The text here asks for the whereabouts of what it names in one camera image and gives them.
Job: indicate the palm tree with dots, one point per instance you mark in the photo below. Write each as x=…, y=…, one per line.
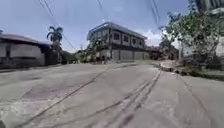
x=55, y=35

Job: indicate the low grey building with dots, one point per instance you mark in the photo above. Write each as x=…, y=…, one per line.
x=20, y=50

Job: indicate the small leafy tree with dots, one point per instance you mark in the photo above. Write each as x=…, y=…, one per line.
x=96, y=46

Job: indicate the two-storey building with shutters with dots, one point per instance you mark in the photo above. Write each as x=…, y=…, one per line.
x=122, y=41

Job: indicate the grey concrete road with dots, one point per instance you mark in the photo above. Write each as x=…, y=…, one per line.
x=100, y=96

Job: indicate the tall pale building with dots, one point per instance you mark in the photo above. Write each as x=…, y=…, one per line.
x=210, y=6

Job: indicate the leafy green tree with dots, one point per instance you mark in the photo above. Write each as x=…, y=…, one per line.
x=196, y=33

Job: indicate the kerb with rough verge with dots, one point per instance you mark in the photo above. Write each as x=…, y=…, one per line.
x=193, y=72

